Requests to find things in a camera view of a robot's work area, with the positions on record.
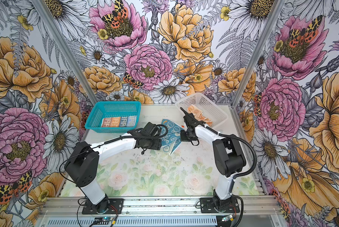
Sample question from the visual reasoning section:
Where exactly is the blue patterned towel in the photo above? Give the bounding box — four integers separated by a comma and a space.
161, 119, 182, 155

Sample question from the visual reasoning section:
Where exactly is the orange patterned towel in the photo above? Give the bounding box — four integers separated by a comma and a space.
187, 105, 213, 126

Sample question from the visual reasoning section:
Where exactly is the striped lettered towel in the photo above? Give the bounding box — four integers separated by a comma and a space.
101, 115, 137, 128

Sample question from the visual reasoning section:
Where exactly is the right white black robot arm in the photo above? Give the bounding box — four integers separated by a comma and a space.
180, 111, 247, 211

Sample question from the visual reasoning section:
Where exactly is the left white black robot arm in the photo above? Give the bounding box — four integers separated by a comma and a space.
64, 123, 168, 214

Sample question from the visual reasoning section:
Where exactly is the white plastic basket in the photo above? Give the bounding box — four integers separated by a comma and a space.
175, 93, 229, 128

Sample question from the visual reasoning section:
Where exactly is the teal plastic basket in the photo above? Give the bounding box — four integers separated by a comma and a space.
85, 101, 142, 133

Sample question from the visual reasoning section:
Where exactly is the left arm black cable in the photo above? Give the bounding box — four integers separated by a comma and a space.
58, 124, 168, 188

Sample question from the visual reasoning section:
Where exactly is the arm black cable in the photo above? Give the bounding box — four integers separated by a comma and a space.
58, 124, 168, 188
180, 107, 257, 227

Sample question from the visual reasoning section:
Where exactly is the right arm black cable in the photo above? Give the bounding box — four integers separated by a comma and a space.
180, 107, 257, 227

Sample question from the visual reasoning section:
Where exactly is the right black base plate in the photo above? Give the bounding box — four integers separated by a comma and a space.
199, 197, 240, 214

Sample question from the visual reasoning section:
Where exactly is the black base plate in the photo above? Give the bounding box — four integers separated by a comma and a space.
199, 197, 240, 214
82, 198, 124, 215

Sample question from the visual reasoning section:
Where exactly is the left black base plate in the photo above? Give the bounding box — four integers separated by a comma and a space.
82, 198, 124, 215

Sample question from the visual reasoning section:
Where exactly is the white vented cable duct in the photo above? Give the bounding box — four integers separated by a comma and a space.
41, 216, 218, 227

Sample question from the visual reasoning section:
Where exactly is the aluminium front rail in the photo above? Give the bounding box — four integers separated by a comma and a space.
40, 195, 281, 218

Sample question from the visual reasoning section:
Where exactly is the right aluminium frame post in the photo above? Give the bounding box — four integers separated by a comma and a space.
231, 0, 286, 108

